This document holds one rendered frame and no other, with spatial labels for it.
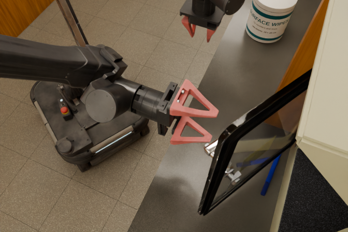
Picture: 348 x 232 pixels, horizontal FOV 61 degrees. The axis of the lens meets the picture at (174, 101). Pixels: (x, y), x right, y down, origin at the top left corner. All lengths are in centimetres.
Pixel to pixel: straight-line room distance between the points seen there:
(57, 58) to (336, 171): 42
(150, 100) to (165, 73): 160
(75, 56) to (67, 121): 122
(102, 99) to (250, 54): 63
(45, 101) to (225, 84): 120
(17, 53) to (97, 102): 14
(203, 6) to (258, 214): 50
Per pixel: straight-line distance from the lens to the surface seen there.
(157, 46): 231
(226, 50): 102
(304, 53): 66
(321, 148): 21
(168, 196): 76
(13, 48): 48
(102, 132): 166
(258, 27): 103
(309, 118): 21
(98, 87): 51
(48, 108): 183
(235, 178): 50
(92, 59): 55
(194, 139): 59
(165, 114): 50
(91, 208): 178
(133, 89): 56
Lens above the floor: 168
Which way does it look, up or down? 57 degrees down
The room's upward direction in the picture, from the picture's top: straight up
